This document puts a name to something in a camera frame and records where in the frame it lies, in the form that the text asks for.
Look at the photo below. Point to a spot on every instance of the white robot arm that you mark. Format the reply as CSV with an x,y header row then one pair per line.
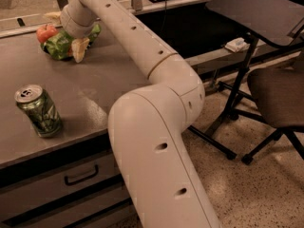
x,y
145,124

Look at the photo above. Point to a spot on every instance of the grey drawer cabinet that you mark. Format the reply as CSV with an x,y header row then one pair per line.
x,y
32,169

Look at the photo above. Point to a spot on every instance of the red apple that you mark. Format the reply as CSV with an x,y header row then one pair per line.
x,y
46,31

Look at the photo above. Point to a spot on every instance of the black tilted laptop stand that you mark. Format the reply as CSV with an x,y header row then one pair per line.
x,y
275,22

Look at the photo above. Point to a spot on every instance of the green rice chip bag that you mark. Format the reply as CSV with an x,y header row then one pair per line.
x,y
59,45

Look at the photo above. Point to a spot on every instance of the small white device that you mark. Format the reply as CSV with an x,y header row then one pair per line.
x,y
236,45

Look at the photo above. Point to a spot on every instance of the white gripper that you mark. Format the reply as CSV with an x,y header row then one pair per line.
x,y
77,28

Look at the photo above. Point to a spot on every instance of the black drawer handle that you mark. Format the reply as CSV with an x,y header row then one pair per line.
x,y
87,175

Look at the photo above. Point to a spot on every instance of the dark office chair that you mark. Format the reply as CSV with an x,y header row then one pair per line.
x,y
279,97

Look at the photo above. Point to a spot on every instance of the green soda can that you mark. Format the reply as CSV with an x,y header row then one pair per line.
x,y
35,102

